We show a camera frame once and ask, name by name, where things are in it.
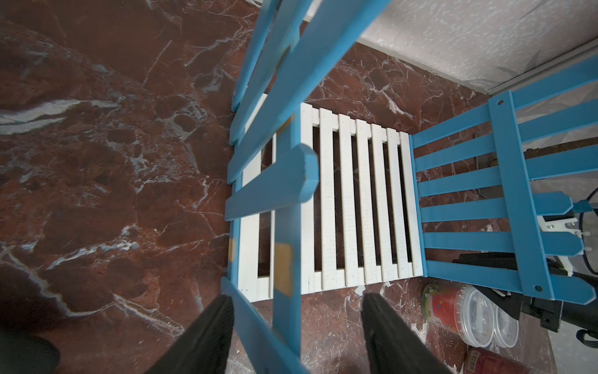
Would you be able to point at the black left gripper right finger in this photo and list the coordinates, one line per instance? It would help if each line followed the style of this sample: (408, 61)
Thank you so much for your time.
(391, 344)

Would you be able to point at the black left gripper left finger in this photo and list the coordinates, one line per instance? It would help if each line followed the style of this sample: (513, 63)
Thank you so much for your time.
(204, 347)

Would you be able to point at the clear container red seed packet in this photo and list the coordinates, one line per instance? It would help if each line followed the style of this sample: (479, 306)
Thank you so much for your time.
(461, 310)

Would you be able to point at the clear plastic seed container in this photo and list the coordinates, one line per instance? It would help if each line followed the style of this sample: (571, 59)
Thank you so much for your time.
(506, 329)

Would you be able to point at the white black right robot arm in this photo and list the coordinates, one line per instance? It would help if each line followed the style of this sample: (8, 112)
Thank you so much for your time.
(572, 302)

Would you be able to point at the blue and white wooden shelf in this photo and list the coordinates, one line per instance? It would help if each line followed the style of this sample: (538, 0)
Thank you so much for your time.
(321, 201)

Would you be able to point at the red strawberry label jar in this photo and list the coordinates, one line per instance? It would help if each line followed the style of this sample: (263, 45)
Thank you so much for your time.
(481, 361)

